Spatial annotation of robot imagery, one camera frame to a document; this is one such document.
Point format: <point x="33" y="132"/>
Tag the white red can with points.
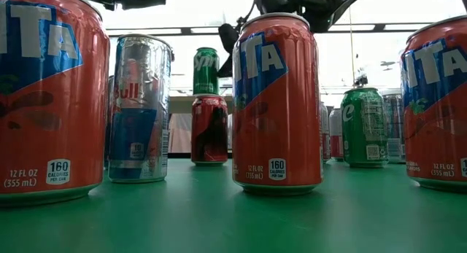
<point x="336" y="136"/>

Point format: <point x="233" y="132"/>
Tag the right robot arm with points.
<point x="328" y="8"/>

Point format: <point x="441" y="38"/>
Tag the red-orange Fanta can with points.
<point x="54" y="118"/>
<point x="277" y="118"/>
<point x="438" y="118"/>

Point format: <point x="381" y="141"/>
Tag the wooden shelf platform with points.
<point x="180" y="104"/>

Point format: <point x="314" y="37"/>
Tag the silver green slim can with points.
<point x="394" y="129"/>

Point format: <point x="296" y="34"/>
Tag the white draped cloth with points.
<point x="180" y="134"/>

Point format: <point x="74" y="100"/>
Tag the black table frame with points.
<point x="182" y="155"/>

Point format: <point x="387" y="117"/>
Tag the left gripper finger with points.
<point x="146" y="0"/>

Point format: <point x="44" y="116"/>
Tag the red Coca-Cola can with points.
<point x="209" y="136"/>

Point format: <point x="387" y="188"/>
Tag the green table mat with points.
<point x="219" y="224"/>

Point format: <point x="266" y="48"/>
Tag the green Sprite can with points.
<point x="206" y="78"/>
<point x="365" y="129"/>

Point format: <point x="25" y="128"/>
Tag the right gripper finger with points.
<point x="227" y="68"/>
<point x="228" y="38"/>

